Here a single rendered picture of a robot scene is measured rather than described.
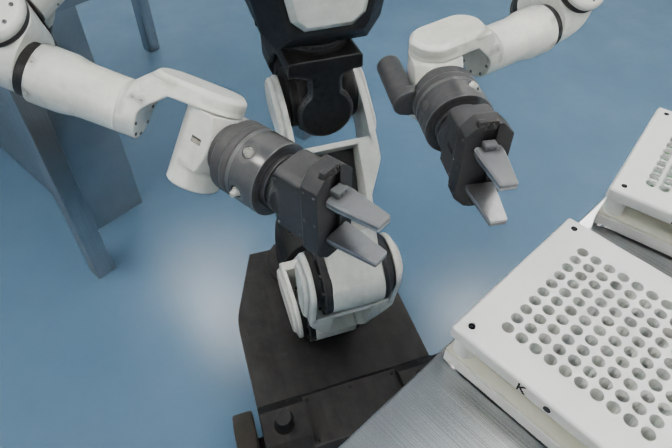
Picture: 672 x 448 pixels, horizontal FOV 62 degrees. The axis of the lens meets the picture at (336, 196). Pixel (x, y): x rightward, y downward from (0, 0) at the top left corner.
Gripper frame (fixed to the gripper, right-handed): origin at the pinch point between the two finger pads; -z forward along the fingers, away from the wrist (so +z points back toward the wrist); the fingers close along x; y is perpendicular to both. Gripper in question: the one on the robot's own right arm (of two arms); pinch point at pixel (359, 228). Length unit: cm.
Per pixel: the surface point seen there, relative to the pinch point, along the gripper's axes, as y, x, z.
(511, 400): -2.5, 15.8, -19.4
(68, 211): -6, 74, 108
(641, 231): -36.8, 16.2, -21.8
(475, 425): 1.0, 18.4, -17.6
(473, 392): -2.1, 18.4, -15.5
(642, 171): -42.8, 11.3, -18.0
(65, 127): -21, 63, 128
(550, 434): -1.8, 15.8, -24.2
